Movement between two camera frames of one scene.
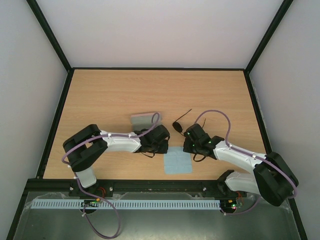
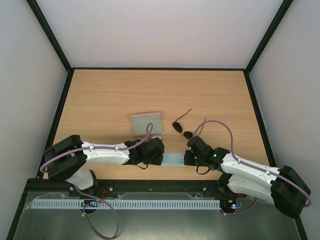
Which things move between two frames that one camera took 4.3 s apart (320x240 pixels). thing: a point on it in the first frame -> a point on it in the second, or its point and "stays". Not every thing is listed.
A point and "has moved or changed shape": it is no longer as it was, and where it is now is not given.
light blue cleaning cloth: (176, 161) has moved or changed shape
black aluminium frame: (287, 191) stays
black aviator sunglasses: (178, 126) stays
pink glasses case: (142, 121) stays
